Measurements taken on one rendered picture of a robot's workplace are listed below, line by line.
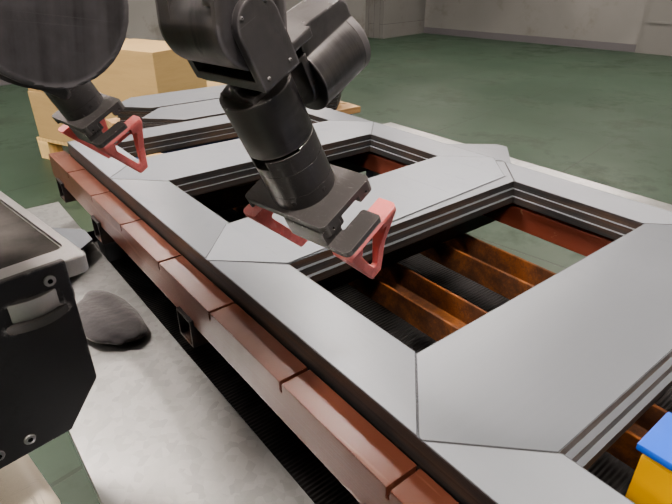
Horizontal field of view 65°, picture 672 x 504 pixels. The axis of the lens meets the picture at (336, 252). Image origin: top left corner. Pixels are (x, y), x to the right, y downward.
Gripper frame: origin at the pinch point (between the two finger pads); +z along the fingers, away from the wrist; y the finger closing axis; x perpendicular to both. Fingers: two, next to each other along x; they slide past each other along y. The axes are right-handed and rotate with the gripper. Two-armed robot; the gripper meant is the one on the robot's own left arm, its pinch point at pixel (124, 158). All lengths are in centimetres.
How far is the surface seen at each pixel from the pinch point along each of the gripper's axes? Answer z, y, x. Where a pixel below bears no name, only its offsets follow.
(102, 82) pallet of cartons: 87, 264, -86
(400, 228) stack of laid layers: 29.3, -26.1, -24.0
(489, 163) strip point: 46, -22, -59
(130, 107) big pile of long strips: 34, 90, -35
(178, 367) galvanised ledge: 26.9, -11.1, 16.9
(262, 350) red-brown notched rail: 14.3, -32.4, 9.6
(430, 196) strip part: 34, -23, -36
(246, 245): 17.4, -13.4, -3.3
